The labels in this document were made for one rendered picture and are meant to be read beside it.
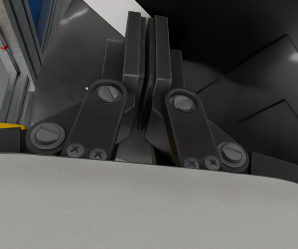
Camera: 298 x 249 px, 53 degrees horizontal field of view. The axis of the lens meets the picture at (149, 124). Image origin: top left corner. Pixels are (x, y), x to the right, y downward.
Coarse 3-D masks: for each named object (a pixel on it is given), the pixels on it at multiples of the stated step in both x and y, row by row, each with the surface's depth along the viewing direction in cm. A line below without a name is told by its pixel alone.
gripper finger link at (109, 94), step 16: (96, 80) 9; (112, 80) 9; (96, 96) 9; (112, 96) 9; (80, 112) 8; (96, 112) 8; (112, 112) 9; (80, 128) 8; (96, 128) 8; (112, 128) 8; (80, 144) 8; (96, 144) 8; (112, 144) 8; (112, 160) 10
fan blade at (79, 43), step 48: (144, 0) 12; (192, 0) 12; (240, 0) 11; (288, 0) 11; (48, 48) 15; (96, 48) 14; (192, 48) 13; (240, 48) 12; (288, 48) 12; (48, 96) 18; (240, 96) 14; (288, 96) 13; (144, 144) 19; (240, 144) 16; (288, 144) 15
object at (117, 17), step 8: (88, 0) 13; (96, 0) 13; (104, 0) 13; (112, 0) 12; (120, 0) 12; (128, 0) 12; (96, 8) 13; (104, 8) 13; (112, 8) 13; (120, 8) 13; (128, 8) 13; (136, 8) 12; (104, 16) 13; (112, 16) 13; (120, 16) 13; (144, 16) 13; (112, 24) 13; (120, 24) 13; (120, 32) 13
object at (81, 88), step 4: (84, 72) 16; (88, 72) 15; (84, 76) 16; (88, 76) 16; (92, 76) 16; (80, 80) 16; (84, 80) 16; (88, 80) 16; (92, 80) 16; (80, 84) 16; (84, 84) 16; (88, 84) 16; (76, 88) 17; (80, 88) 16; (84, 88) 16; (76, 92) 17; (80, 92) 17; (84, 92) 17; (80, 96) 17; (84, 96) 17
